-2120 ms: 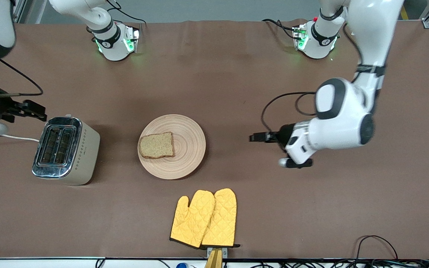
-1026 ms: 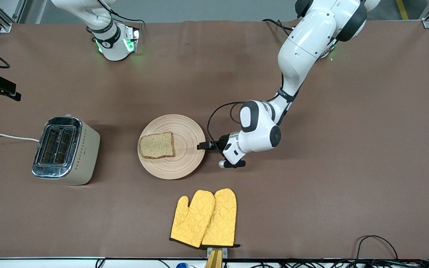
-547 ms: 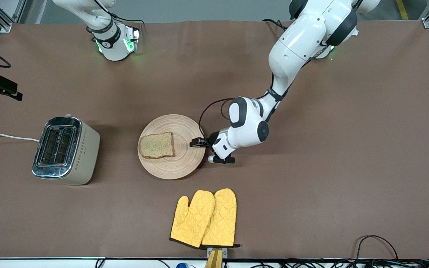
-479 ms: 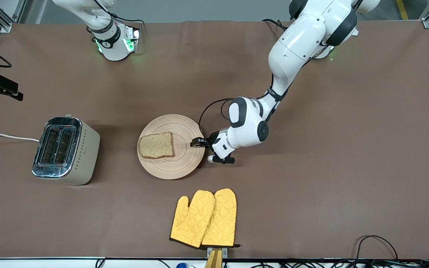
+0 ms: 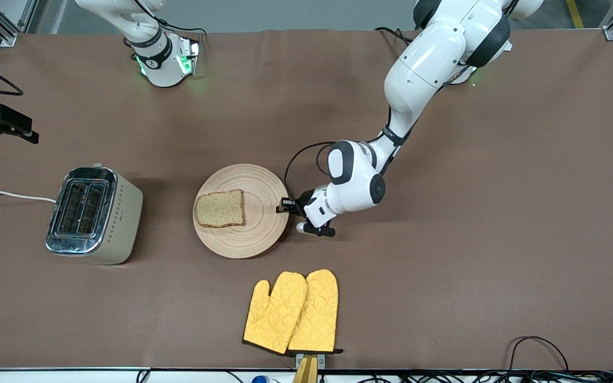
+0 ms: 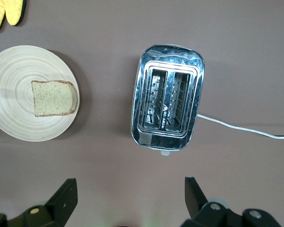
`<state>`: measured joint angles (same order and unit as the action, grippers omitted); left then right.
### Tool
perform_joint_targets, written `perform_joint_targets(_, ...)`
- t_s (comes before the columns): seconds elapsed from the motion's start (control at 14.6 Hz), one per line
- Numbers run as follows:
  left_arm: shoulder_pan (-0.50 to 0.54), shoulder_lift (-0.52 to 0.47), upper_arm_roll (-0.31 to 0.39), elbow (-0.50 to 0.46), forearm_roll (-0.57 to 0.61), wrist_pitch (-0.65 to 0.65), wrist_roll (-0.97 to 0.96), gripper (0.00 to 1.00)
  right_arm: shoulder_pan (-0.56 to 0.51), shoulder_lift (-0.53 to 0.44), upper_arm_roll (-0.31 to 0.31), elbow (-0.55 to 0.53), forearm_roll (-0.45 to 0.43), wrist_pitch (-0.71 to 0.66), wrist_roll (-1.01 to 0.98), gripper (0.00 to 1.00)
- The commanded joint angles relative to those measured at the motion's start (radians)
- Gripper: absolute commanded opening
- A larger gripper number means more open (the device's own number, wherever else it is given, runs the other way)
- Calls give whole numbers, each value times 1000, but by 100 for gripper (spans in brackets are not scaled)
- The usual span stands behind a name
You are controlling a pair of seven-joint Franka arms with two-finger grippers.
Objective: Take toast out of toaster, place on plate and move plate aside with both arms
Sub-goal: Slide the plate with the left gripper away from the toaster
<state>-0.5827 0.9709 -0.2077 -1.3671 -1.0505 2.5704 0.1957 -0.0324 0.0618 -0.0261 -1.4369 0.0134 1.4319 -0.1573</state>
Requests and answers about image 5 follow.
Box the round wooden plate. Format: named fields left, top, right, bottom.
left=193, top=163, right=290, bottom=260

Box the brown bread toast slice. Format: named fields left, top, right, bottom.
left=195, top=189, right=246, bottom=229

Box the yellow quilted oven mitt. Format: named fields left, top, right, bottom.
left=242, top=271, right=309, bottom=356
left=288, top=269, right=344, bottom=355

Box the cream and chrome toaster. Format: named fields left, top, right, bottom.
left=46, top=163, right=144, bottom=265

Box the white toaster power cord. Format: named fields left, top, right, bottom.
left=0, top=190, right=57, bottom=204

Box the black left arm base cable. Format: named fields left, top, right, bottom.
left=374, top=26, right=415, bottom=46

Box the black arm base cable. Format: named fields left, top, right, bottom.
left=139, top=0, right=209, bottom=39
left=374, top=26, right=415, bottom=46

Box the black right arm base cable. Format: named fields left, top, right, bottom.
left=139, top=0, right=209, bottom=39

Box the black cable bundle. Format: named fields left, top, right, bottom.
left=357, top=370, right=613, bottom=383

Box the black looped cable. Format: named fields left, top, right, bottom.
left=507, top=336, right=571, bottom=373

